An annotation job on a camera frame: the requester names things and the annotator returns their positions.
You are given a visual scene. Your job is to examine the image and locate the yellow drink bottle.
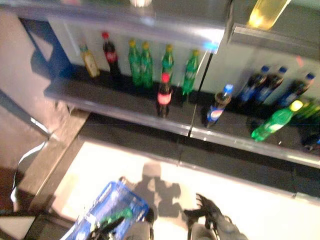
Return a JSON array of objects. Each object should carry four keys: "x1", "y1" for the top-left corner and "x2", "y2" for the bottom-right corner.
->
[{"x1": 247, "y1": 0, "x2": 292, "y2": 31}]

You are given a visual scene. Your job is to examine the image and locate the silver right robot leg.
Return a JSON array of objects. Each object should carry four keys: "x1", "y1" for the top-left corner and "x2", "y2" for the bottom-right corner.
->
[{"x1": 186, "y1": 219, "x2": 218, "y2": 240}]

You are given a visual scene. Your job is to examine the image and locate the green Sprite bottle yellow cap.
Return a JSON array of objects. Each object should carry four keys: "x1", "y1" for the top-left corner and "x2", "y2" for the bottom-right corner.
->
[
  {"x1": 139, "y1": 41, "x2": 155, "y2": 90},
  {"x1": 250, "y1": 99, "x2": 304, "y2": 143},
  {"x1": 181, "y1": 49, "x2": 202, "y2": 97},
  {"x1": 127, "y1": 38, "x2": 142, "y2": 87},
  {"x1": 98, "y1": 206, "x2": 135, "y2": 226},
  {"x1": 160, "y1": 43, "x2": 176, "y2": 77}
]

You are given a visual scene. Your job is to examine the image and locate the blue plastic shopping basket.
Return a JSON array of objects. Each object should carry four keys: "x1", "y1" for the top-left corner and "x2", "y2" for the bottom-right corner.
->
[{"x1": 66, "y1": 178, "x2": 151, "y2": 240}]

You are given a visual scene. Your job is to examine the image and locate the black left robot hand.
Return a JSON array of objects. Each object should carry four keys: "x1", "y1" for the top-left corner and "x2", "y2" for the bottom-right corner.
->
[{"x1": 88, "y1": 216, "x2": 126, "y2": 240}]

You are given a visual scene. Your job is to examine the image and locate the Coca-Cola bottle red cap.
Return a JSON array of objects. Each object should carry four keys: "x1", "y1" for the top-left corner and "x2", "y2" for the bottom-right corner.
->
[
  {"x1": 155, "y1": 72, "x2": 174, "y2": 118},
  {"x1": 101, "y1": 31, "x2": 122, "y2": 77}
]

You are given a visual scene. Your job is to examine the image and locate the yellow tea bottle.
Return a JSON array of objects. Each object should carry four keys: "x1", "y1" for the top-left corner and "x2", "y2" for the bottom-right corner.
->
[{"x1": 79, "y1": 43, "x2": 101, "y2": 79}]

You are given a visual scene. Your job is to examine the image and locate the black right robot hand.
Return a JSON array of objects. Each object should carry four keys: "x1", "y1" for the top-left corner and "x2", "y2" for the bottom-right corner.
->
[{"x1": 183, "y1": 193, "x2": 227, "y2": 232}]

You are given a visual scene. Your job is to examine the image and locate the three Pepsi bottles back row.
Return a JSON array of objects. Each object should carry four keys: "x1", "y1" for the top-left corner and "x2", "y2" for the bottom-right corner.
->
[{"x1": 256, "y1": 66, "x2": 288, "y2": 106}]

